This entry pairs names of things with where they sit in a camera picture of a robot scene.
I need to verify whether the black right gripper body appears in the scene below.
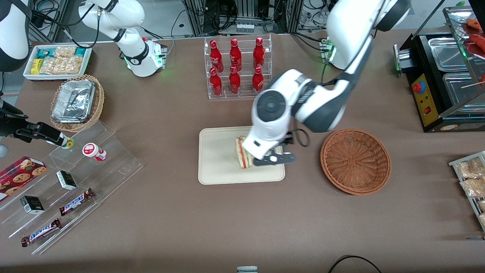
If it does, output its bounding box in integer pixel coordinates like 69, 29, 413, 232
0, 99, 30, 143

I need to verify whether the triangular sandwich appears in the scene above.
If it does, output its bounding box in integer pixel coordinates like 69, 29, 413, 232
235, 136, 254, 170

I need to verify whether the beige plastic tray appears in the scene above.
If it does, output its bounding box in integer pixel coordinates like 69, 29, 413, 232
198, 125, 286, 185

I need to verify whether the light tan wicker basket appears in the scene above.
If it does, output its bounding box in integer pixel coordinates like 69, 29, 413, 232
50, 74, 105, 133

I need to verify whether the brown wicker basket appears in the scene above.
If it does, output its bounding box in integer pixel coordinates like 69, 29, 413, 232
320, 128, 391, 196

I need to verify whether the aluminium foil container stack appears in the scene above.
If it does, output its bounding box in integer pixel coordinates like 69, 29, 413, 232
51, 79, 96, 124

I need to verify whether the red white yogurt cup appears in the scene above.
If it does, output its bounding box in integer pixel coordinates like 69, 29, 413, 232
82, 142, 108, 162

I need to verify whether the white rectangular snack bin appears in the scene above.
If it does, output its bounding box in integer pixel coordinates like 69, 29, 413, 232
23, 43, 93, 82

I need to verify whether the small black box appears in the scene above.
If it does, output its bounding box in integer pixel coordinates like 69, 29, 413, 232
20, 195, 45, 215
56, 170, 78, 191

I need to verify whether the clear acrylic bottle rack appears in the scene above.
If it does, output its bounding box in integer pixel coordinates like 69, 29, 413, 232
203, 33, 273, 100

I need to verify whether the red chocolate cookie box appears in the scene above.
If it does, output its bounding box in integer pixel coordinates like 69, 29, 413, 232
0, 156, 47, 202

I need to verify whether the red cola bottle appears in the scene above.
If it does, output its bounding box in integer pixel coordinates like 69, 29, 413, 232
252, 66, 264, 95
228, 66, 241, 95
209, 39, 224, 73
253, 37, 265, 70
209, 67, 223, 97
229, 38, 243, 72

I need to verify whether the clear bag of crackers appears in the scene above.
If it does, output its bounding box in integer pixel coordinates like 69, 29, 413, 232
39, 57, 63, 75
53, 45, 77, 58
61, 56, 84, 75

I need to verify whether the clear acrylic step shelf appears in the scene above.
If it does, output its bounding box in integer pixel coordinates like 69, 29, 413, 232
0, 120, 144, 256

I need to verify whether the Snickers chocolate bar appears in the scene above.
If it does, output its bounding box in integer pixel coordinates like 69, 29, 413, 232
20, 218, 62, 248
59, 188, 95, 217

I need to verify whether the black hot food warmer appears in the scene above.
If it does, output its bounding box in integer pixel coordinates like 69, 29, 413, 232
393, 6, 485, 133

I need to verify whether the steel warmer pan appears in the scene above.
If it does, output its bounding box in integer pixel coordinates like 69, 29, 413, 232
428, 36, 471, 72
442, 72, 485, 111

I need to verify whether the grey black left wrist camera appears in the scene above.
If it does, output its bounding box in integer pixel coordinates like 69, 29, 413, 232
253, 151, 296, 168

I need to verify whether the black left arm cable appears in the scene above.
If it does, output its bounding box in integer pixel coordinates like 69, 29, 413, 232
290, 128, 310, 147

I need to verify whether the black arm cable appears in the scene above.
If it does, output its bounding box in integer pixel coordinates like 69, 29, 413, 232
30, 7, 101, 49
290, 128, 310, 147

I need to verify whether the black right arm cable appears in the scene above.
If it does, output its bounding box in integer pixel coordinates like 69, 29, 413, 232
30, 7, 101, 49

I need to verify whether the aluminium frame equipment rack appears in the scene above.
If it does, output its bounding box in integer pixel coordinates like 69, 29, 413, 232
181, 0, 304, 37

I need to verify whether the black cable loop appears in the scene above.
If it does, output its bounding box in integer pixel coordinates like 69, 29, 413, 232
327, 255, 383, 273

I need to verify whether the grey wire rack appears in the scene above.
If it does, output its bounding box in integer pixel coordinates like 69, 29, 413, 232
448, 151, 485, 232

